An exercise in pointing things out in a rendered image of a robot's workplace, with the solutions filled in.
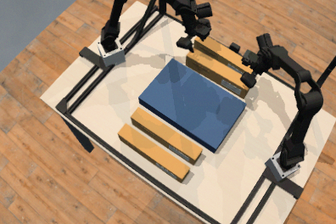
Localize blue flat platform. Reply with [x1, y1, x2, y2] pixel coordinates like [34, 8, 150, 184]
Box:
[138, 59, 246, 153]

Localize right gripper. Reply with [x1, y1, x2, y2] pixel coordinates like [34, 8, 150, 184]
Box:
[176, 19, 210, 53]

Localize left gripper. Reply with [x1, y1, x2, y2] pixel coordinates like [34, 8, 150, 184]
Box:
[240, 50, 268, 89]

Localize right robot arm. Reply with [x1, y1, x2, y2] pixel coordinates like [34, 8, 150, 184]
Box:
[100, 0, 213, 53]

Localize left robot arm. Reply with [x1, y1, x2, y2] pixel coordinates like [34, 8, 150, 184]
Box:
[241, 33, 323, 172]

